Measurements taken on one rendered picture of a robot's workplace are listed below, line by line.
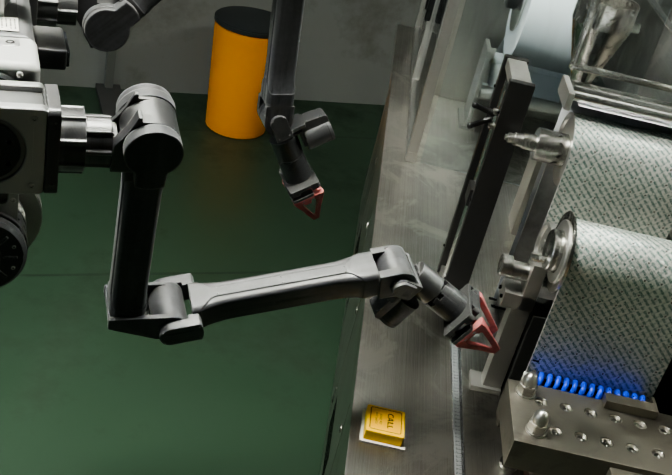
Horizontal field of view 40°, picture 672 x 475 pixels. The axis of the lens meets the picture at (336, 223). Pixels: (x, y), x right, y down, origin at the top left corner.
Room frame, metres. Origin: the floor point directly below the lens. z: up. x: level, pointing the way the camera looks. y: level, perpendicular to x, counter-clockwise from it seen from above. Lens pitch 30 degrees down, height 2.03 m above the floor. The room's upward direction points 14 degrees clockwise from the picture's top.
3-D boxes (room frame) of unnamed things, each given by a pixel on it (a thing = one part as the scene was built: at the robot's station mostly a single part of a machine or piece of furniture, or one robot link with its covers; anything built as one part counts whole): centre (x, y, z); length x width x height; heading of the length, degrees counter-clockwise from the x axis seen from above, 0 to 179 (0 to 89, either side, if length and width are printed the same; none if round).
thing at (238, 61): (4.24, 0.61, 0.28); 0.37 x 0.36 x 0.57; 115
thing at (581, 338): (1.38, -0.52, 1.11); 0.23 x 0.01 x 0.18; 91
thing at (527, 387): (1.31, -0.39, 1.05); 0.04 x 0.04 x 0.04
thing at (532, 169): (2.16, -0.49, 1.19); 0.14 x 0.14 x 0.57
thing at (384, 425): (1.28, -0.17, 0.91); 0.07 x 0.07 x 0.02; 1
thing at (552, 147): (1.69, -0.37, 1.34); 0.06 x 0.06 x 0.06; 1
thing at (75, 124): (1.05, 0.35, 1.45); 0.09 x 0.08 x 0.12; 25
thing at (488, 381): (1.47, -0.36, 1.05); 0.06 x 0.05 x 0.31; 91
